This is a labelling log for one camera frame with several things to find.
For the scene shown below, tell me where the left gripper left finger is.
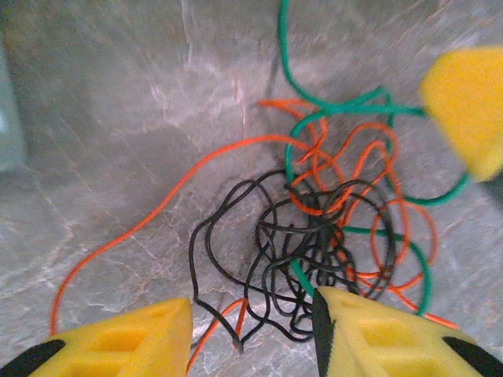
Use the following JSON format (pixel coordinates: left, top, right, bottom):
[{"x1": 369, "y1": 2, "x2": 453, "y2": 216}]
[{"x1": 0, "y1": 297, "x2": 193, "y2": 377}]

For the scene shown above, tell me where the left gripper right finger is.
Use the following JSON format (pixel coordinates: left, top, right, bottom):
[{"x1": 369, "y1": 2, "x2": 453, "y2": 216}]
[{"x1": 313, "y1": 285, "x2": 503, "y2": 377}]

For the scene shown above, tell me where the thin black cable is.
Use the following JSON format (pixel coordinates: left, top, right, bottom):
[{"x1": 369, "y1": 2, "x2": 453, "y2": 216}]
[
  {"x1": 243, "y1": 184, "x2": 398, "y2": 342},
  {"x1": 189, "y1": 168, "x2": 398, "y2": 353}
]

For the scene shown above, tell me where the thin green cable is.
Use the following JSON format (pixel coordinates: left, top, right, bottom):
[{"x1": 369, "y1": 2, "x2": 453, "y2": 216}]
[{"x1": 277, "y1": 0, "x2": 472, "y2": 315}]

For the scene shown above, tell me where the blue plastic basket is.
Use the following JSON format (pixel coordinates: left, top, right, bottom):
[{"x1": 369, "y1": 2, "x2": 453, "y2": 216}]
[{"x1": 0, "y1": 38, "x2": 25, "y2": 173}]

